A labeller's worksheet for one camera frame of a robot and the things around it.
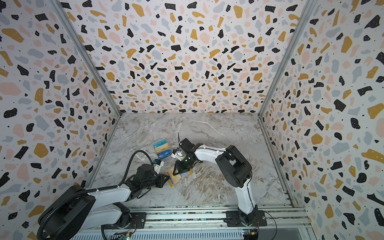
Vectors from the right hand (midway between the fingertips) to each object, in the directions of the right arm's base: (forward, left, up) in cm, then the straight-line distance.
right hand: (174, 171), depth 85 cm
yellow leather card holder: (-2, -5, -2) cm, 6 cm away
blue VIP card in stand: (+13, +8, -1) cm, 15 cm away
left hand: (-2, +1, -2) cm, 3 cm away
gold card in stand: (+16, +10, 0) cm, 18 cm away
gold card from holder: (-3, 0, -3) cm, 4 cm away
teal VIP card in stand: (+18, +11, +2) cm, 22 cm away
